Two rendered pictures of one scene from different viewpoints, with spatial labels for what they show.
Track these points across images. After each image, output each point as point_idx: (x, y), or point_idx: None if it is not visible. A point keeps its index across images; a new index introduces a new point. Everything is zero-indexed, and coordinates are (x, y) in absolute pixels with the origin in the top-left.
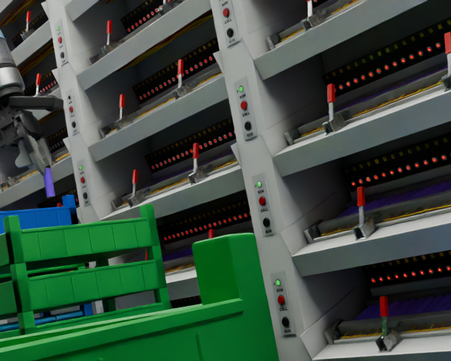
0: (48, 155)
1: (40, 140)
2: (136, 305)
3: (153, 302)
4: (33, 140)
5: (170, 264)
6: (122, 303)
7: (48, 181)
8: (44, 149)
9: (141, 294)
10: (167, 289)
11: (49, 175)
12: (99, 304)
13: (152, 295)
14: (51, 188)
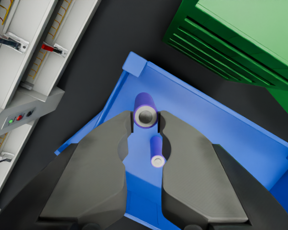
0: (103, 137)
1: (105, 196)
2: (23, 74)
3: (37, 44)
4: (194, 187)
5: None
6: (12, 96)
7: (154, 102)
8: (108, 155)
9: (28, 59)
10: (51, 10)
11: (150, 101)
12: None
13: (37, 40)
14: (150, 96)
